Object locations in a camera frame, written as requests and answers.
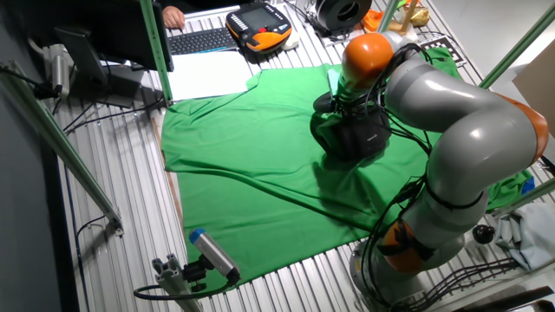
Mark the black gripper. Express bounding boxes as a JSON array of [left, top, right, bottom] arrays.
[[312, 90, 348, 114]]

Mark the black sleeved right forearm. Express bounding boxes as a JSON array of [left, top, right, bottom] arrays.
[[153, 0, 252, 14]]

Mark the person right hand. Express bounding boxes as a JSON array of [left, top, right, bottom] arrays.
[[162, 5, 186, 30]]

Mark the green cloth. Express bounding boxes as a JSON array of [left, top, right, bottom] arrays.
[[160, 45, 535, 289]]

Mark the orange plastic object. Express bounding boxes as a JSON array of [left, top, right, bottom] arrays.
[[362, 8, 387, 34]]

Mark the orange black teach pendant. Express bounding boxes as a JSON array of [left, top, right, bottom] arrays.
[[225, 2, 294, 54]]

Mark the wooden stick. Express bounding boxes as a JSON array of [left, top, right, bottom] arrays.
[[399, 0, 421, 34]]

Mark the white paper sheet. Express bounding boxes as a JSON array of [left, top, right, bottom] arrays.
[[166, 50, 254, 103]]

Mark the black white fiducial tag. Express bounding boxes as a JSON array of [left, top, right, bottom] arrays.
[[418, 36, 468, 67]]

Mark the black keyboard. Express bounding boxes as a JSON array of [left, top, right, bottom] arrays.
[[166, 26, 239, 56]]

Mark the black round knob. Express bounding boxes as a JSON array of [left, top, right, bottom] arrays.
[[471, 224, 496, 245]]

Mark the brown cardboard panel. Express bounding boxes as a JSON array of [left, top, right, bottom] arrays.
[[512, 38, 555, 140]]

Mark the black monitor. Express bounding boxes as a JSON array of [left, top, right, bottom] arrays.
[[12, 0, 175, 109]]

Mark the black tool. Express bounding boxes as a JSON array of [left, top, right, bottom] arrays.
[[537, 151, 555, 177]]

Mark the grey crumpled cloth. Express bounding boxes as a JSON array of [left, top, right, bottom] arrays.
[[493, 202, 555, 272]]

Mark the black flat bar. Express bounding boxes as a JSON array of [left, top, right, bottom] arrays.
[[450, 285, 555, 312]]

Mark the metal frame post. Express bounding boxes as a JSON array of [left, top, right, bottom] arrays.
[[376, 0, 402, 34]]

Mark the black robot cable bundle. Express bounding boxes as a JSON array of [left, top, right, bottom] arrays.
[[359, 42, 434, 309]]

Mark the green frame beam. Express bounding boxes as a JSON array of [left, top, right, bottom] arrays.
[[139, 0, 173, 105], [0, 60, 125, 237], [492, 177, 555, 218], [479, 2, 555, 90]]

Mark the silver camera blue end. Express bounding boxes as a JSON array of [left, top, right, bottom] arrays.
[[188, 228, 242, 283]]

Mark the black camera clamp mount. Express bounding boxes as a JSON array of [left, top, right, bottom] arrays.
[[181, 255, 209, 292]]

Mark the black floor cable bundle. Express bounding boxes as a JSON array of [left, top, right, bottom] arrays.
[[401, 257, 521, 311]]

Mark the black monitor cable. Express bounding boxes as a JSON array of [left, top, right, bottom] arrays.
[[62, 93, 166, 133]]

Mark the aluminium extrusion post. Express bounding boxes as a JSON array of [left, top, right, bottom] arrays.
[[151, 254, 205, 312]]

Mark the black camera cable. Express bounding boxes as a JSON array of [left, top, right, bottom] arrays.
[[133, 276, 238, 302]]

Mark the silver cylindrical camera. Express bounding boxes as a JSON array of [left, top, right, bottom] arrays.
[[48, 42, 73, 99]]

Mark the black plug cable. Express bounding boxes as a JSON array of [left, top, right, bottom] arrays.
[[0, 64, 60, 100]]

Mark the thin black floor cable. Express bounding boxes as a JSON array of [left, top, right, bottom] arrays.
[[74, 214, 108, 312]]

